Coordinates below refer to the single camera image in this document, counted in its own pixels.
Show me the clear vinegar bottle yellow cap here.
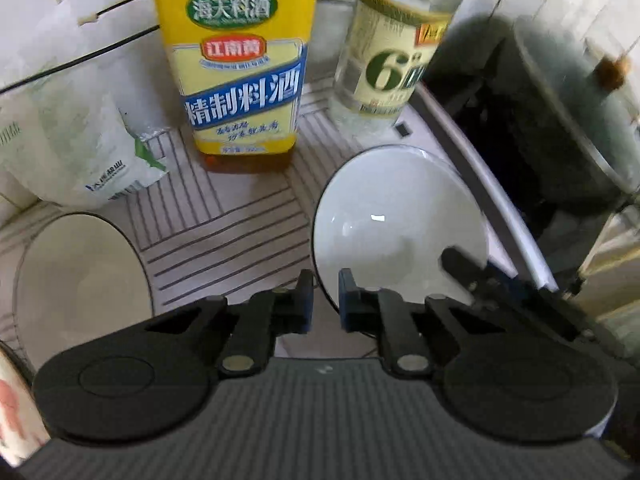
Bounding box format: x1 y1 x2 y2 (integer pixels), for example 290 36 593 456
329 0 471 136

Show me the cooking wine bottle yellow label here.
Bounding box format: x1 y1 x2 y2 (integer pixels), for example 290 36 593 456
152 0 321 173

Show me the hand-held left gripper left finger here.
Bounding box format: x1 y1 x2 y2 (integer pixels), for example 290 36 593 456
145 270 315 376

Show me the black adapter cable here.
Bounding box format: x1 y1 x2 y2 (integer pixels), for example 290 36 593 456
0 30 161 95

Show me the white salt bag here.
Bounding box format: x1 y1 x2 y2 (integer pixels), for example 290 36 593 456
0 67 171 208

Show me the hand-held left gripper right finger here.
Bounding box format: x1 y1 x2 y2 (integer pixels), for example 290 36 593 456
339 269 506 378

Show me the black stove top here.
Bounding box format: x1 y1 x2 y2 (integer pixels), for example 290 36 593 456
420 75 601 246

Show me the white ribbed bowl dark rim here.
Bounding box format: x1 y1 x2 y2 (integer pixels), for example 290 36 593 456
311 144 490 311

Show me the black wok with glass lid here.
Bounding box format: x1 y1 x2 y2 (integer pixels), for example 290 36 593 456
425 12 640 241

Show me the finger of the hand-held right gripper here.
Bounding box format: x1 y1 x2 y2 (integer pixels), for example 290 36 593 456
439 246 601 347

